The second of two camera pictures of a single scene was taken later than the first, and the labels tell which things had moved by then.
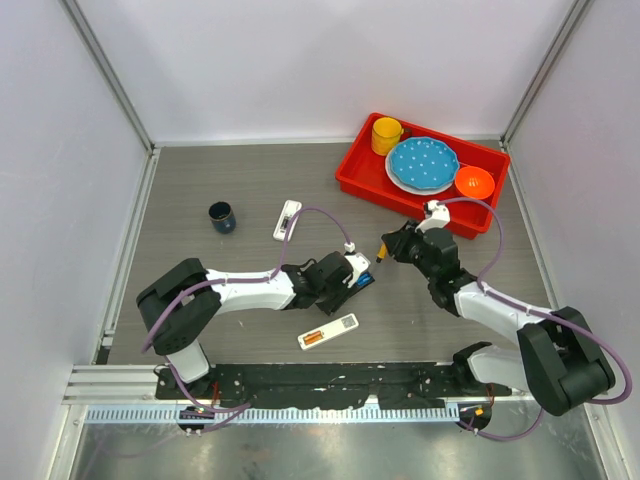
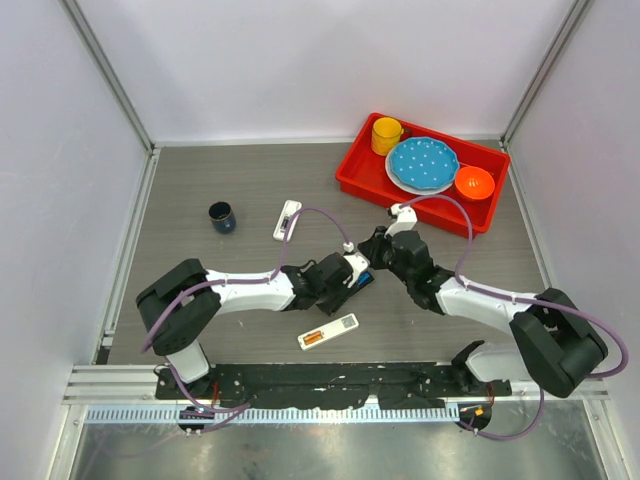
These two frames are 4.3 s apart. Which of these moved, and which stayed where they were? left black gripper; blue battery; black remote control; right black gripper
Moved: right black gripper
Stayed: blue battery; black remote control; left black gripper
